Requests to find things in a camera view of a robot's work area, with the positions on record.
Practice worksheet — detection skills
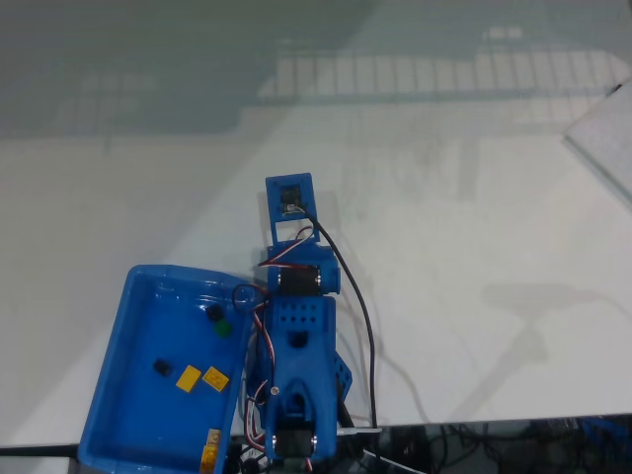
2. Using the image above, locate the orange lego brick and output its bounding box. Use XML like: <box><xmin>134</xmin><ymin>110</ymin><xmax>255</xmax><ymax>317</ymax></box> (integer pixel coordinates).
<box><xmin>201</xmin><ymin>365</ymin><xmax>231</xmax><ymax>393</ymax></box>

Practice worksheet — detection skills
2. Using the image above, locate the yellow lego brick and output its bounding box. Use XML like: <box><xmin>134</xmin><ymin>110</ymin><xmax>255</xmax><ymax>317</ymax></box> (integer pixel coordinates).
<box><xmin>176</xmin><ymin>364</ymin><xmax>202</xmax><ymax>393</ymax></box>

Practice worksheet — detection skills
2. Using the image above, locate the blue plastic bin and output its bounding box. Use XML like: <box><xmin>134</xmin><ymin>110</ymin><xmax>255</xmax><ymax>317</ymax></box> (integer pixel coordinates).
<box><xmin>77</xmin><ymin>264</ymin><xmax>271</xmax><ymax>474</ymax></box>

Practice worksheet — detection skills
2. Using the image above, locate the white board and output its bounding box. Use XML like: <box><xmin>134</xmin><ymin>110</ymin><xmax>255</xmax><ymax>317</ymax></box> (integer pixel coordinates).
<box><xmin>562</xmin><ymin>76</ymin><xmax>632</xmax><ymax>206</ymax></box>

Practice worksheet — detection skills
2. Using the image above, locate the red white servo wire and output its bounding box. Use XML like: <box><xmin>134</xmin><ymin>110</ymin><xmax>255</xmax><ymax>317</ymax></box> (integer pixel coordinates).
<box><xmin>257</xmin><ymin>225</ymin><xmax>317</xmax><ymax>271</ymax></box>
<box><xmin>231</xmin><ymin>283</ymin><xmax>277</xmax><ymax>450</ymax></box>

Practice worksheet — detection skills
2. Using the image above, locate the blue camera mount with camera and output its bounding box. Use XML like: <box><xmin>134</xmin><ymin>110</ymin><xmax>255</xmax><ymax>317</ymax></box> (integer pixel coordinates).
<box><xmin>265</xmin><ymin>172</ymin><xmax>322</xmax><ymax>247</ymax></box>

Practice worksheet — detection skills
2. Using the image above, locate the black camera cable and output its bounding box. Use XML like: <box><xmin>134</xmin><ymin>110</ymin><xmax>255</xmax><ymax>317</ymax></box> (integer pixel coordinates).
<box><xmin>298</xmin><ymin>206</ymin><xmax>384</xmax><ymax>474</ymax></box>

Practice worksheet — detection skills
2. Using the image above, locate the black cable tangle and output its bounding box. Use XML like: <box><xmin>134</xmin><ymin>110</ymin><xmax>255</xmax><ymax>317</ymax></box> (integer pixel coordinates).
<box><xmin>384</xmin><ymin>418</ymin><xmax>632</xmax><ymax>474</ymax></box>

